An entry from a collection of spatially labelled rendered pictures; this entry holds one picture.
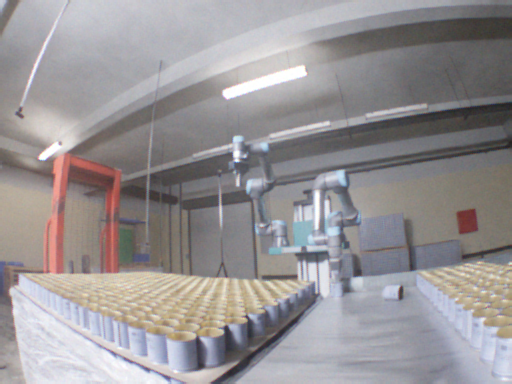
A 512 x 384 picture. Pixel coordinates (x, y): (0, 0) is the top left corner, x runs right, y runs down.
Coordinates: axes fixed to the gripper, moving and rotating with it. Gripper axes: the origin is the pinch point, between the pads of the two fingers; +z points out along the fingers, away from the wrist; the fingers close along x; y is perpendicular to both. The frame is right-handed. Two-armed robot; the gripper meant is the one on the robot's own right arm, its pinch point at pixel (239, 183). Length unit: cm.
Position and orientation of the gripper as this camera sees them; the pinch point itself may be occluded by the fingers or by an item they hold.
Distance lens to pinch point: 165.0
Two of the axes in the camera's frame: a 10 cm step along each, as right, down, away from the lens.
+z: 0.3, 9.8, -2.0
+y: -7.0, 1.7, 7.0
